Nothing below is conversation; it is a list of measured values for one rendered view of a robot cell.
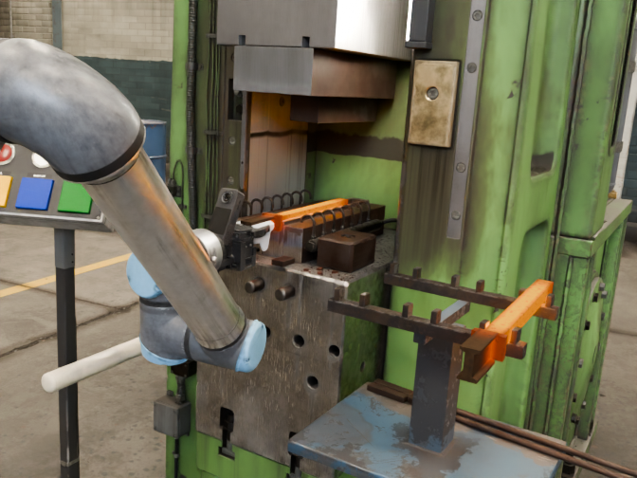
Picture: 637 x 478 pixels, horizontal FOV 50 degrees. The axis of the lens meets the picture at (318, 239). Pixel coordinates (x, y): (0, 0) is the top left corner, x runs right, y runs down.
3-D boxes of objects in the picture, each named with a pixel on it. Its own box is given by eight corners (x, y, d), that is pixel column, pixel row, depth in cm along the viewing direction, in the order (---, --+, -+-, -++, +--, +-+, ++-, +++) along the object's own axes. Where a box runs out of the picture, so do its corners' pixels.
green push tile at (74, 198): (88, 212, 154) (94, 182, 156) (56, 209, 154) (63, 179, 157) (91, 215, 156) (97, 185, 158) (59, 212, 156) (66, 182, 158)
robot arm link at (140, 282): (122, 296, 119) (120, 241, 116) (171, 278, 129) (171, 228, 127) (162, 308, 114) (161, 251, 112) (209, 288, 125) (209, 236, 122)
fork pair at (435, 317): (435, 324, 101) (437, 312, 100) (401, 316, 104) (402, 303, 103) (483, 290, 120) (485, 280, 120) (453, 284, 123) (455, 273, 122)
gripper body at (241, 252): (228, 258, 143) (191, 272, 133) (229, 218, 141) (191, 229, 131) (259, 265, 139) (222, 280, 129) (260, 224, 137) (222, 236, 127)
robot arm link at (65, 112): (109, 18, 70) (279, 332, 123) (17, 15, 75) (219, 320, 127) (51, 95, 64) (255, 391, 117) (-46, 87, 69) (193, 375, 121)
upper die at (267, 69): (311, 96, 139) (313, 47, 137) (232, 90, 149) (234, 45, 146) (394, 99, 175) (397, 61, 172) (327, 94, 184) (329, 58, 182)
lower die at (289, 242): (300, 263, 147) (303, 225, 145) (227, 248, 156) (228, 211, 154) (383, 233, 182) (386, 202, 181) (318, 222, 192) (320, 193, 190)
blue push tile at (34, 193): (46, 209, 155) (53, 178, 157) (14, 207, 156) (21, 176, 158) (49, 212, 157) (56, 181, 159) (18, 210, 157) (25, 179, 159)
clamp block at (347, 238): (350, 274, 141) (353, 243, 140) (315, 266, 145) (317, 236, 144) (375, 263, 151) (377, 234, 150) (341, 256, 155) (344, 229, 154)
